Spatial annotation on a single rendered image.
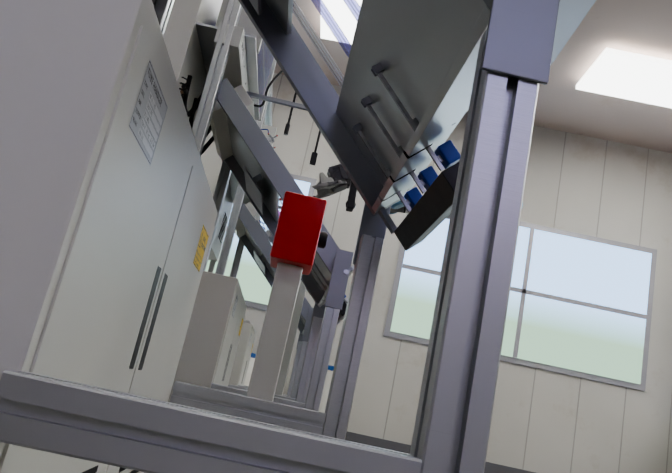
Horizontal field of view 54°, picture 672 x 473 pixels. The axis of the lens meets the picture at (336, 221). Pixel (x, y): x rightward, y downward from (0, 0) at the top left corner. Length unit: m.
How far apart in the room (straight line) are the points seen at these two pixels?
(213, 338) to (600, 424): 4.87
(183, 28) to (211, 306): 0.88
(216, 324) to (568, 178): 5.13
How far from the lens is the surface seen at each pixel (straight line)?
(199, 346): 1.93
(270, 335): 1.52
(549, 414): 6.24
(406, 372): 5.97
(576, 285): 6.41
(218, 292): 1.94
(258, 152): 2.04
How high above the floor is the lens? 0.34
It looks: 15 degrees up
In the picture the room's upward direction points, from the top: 12 degrees clockwise
